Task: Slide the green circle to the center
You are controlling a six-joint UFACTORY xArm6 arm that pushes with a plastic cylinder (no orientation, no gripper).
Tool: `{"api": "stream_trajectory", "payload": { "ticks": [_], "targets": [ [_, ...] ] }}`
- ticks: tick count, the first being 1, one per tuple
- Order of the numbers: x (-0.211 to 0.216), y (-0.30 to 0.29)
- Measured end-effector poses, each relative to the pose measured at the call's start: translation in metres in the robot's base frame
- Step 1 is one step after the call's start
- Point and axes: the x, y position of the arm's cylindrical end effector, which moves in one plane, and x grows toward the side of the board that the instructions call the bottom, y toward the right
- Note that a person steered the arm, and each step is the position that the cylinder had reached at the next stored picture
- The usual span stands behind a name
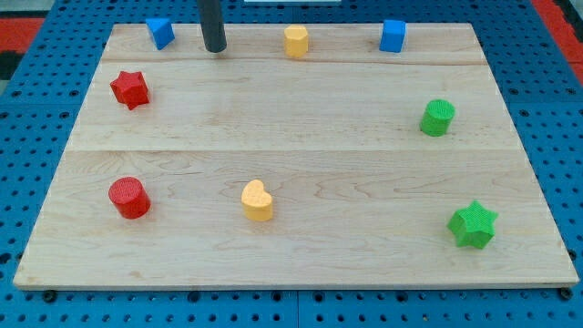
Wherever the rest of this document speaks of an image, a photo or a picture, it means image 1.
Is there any light wooden board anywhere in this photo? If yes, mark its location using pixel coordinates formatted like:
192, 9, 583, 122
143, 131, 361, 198
14, 24, 579, 291

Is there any yellow heart block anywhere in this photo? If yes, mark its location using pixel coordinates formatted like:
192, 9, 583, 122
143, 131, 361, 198
240, 179, 273, 221

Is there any green cylinder block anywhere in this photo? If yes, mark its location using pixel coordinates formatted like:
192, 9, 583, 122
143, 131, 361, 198
420, 99, 456, 137

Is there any blue cube block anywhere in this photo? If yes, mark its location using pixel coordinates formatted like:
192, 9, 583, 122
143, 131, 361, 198
379, 19, 406, 53

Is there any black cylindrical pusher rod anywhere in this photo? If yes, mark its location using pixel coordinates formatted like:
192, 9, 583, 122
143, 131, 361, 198
197, 0, 227, 53

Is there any red cylinder block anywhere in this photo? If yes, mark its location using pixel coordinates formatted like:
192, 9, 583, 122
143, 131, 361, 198
108, 177, 151, 220

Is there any red star block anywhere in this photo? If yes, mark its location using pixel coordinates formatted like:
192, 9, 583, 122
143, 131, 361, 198
110, 71, 149, 110

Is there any blue triangle block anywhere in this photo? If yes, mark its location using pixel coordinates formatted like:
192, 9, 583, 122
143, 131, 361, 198
146, 17, 175, 50

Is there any green star block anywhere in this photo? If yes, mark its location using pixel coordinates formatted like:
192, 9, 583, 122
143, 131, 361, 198
446, 200, 498, 249

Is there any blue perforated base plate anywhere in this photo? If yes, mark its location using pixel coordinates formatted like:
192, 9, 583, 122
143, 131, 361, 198
1, 0, 582, 327

